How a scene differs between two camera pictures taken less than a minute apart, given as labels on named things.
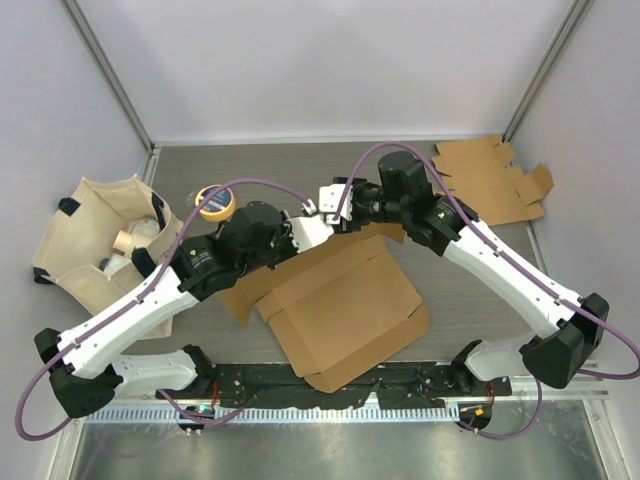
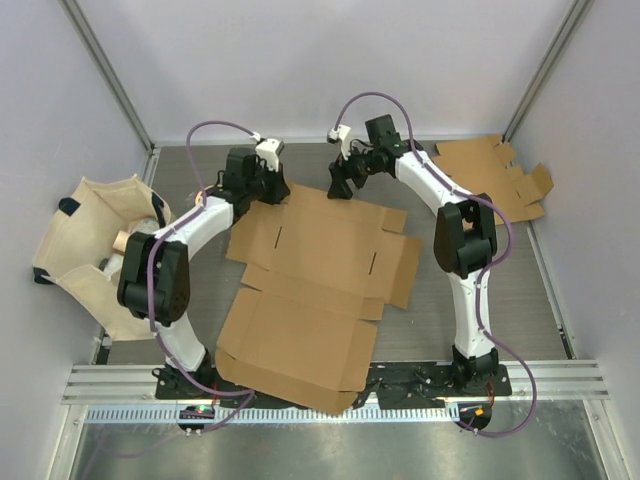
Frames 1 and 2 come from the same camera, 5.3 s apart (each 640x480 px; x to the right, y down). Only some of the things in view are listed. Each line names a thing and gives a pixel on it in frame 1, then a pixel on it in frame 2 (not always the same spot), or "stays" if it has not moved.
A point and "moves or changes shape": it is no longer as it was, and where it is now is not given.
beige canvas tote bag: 87,249 stays
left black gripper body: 283,244 to 266,185
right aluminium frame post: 577,13 stays
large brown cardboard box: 337,307 moves or changes shape
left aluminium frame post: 107,67 stays
